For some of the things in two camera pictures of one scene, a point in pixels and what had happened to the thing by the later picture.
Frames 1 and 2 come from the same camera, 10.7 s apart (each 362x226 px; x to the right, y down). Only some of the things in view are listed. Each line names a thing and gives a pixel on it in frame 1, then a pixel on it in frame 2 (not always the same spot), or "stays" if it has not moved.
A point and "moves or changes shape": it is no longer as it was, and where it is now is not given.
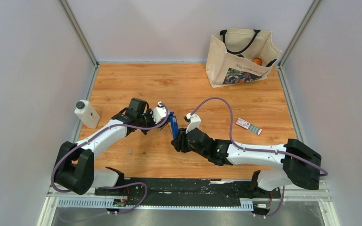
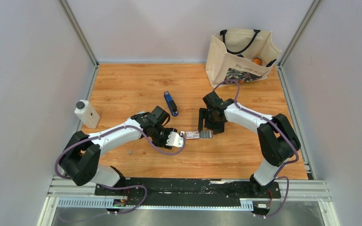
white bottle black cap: (85, 111) stays
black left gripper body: (146, 120) to (160, 137)
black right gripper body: (184, 147) to (211, 117)
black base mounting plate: (186, 188) stays
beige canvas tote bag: (231, 53) stays
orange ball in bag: (257, 61) stays
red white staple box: (248, 126) moves or changes shape
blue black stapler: (174, 123) to (171, 103)
